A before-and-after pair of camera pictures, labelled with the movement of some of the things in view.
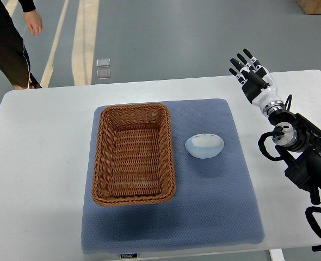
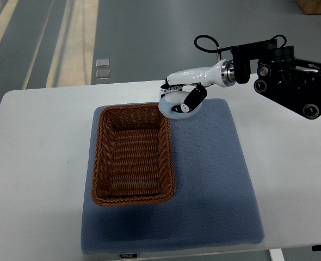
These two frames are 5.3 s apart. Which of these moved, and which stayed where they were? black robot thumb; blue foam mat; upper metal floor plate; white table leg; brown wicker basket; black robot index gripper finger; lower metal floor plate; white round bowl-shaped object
Moved: white round bowl-shaped object; black robot thumb; black robot index gripper finger
Stayed: blue foam mat; white table leg; upper metal floor plate; lower metal floor plate; brown wicker basket
